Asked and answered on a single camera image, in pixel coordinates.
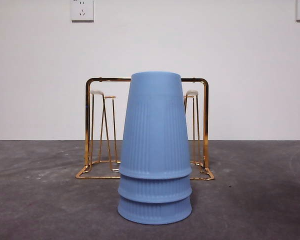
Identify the blue ribbed plastic cup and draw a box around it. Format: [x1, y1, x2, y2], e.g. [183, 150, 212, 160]
[116, 193, 193, 225]
[117, 171, 193, 204]
[118, 71, 193, 181]

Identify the gold wire cup holder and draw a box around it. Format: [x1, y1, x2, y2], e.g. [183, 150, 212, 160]
[74, 76, 215, 181]

